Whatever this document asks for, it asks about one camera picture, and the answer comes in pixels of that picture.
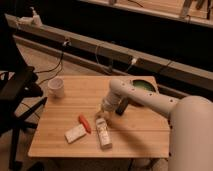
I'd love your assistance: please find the grey metal rail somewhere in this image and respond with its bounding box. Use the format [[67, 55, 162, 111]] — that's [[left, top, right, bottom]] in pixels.
[[5, 14, 213, 100]]

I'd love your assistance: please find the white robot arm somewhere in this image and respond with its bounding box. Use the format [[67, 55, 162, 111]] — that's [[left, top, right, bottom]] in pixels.
[[101, 79, 213, 171]]

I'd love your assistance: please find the green frying pan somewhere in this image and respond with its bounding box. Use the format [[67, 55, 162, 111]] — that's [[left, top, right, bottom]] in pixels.
[[114, 77, 157, 117]]

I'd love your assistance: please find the white sponge block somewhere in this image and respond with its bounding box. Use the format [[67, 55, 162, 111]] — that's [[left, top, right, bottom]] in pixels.
[[65, 124, 86, 143]]

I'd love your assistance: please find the orange carrot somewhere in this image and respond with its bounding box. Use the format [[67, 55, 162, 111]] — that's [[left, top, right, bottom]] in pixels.
[[78, 115, 91, 134]]

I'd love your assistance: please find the black office chair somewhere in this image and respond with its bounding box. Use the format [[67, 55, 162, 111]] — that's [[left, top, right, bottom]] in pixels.
[[0, 13, 47, 171]]

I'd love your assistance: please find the white mug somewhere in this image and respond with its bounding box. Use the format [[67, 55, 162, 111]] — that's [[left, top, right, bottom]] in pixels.
[[47, 77, 64, 98]]

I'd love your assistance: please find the white spray bottle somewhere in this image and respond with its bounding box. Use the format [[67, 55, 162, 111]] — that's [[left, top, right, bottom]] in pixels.
[[31, 7, 43, 27]]

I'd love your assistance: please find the white plug cable right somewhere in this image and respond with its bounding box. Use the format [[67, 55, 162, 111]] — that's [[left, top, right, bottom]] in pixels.
[[125, 57, 139, 74]]

